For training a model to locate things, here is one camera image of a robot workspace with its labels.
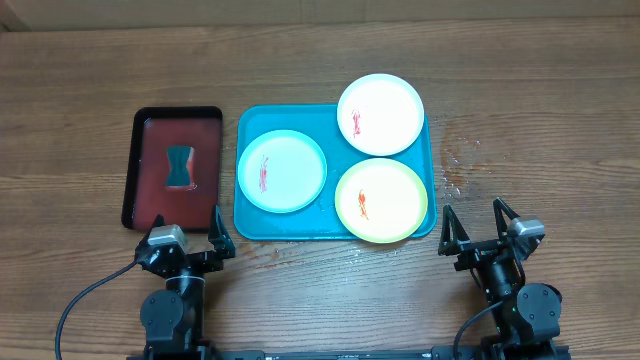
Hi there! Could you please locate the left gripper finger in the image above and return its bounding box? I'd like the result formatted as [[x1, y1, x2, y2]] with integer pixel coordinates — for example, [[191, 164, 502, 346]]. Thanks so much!
[[208, 205, 236, 259], [137, 214, 164, 249]]

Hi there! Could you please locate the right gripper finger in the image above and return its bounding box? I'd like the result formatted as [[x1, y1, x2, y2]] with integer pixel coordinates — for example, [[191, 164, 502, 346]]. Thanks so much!
[[438, 204, 471, 256], [493, 197, 519, 239]]

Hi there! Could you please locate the dark green sponge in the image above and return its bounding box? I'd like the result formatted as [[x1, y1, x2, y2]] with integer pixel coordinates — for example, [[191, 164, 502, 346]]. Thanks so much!
[[165, 145, 195, 189]]

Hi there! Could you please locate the yellow-green plate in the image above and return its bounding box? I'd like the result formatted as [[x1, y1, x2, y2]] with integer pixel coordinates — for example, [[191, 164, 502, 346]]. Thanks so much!
[[334, 158, 428, 244]]

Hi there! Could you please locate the light blue plate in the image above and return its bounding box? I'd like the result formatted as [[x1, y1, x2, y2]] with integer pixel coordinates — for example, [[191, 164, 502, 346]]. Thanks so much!
[[237, 130, 327, 213]]

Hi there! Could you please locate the white pink-rimmed plate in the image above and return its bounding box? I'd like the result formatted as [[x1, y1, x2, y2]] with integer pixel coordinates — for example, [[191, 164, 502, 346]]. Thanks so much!
[[336, 73, 425, 156]]

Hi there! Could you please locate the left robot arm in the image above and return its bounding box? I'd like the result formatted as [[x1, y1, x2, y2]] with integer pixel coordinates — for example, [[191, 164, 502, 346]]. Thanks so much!
[[135, 206, 236, 360]]

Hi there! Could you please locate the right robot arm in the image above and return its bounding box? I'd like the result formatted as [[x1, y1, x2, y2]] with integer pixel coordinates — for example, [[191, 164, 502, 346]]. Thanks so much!
[[431, 198, 571, 359]]

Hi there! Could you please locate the black tray with red liquid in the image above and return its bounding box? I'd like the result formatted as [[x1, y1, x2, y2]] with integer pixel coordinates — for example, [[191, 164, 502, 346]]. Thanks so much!
[[121, 106, 223, 232]]

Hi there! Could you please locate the teal plastic serving tray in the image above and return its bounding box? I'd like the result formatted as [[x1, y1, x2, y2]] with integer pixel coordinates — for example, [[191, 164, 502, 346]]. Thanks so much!
[[233, 103, 439, 242]]

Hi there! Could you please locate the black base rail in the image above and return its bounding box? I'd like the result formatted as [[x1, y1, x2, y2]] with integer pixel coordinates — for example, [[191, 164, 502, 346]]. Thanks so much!
[[127, 344, 571, 360]]

